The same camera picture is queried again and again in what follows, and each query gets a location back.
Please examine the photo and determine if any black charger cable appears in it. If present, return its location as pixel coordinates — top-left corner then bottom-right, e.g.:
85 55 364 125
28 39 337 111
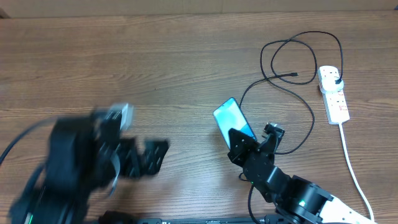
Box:
238 30 344 156

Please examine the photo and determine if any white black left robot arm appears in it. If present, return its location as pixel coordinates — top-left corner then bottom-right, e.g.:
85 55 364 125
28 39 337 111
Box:
9 109 169 224

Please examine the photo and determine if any smartphone with lit screen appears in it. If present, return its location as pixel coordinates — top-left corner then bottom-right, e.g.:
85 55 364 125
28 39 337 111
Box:
213 97 257 149

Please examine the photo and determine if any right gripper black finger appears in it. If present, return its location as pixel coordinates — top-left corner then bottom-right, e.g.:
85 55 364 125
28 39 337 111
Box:
265 132 285 152
228 128 258 164

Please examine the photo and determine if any white power strip cord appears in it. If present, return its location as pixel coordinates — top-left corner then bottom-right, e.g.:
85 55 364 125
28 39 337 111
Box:
338 123 376 223

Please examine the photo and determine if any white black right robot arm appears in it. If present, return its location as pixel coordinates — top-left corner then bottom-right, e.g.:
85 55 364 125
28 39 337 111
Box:
228 123 374 223

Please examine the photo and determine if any white power strip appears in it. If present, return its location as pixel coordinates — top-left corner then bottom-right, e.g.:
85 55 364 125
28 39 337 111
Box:
318 65 350 124

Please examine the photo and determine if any white charger adapter plug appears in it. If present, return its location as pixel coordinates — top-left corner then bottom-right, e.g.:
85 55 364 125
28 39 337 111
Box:
319 76 344 94

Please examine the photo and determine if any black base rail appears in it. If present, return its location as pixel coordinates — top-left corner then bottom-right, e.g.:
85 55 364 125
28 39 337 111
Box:
99 211 290 224

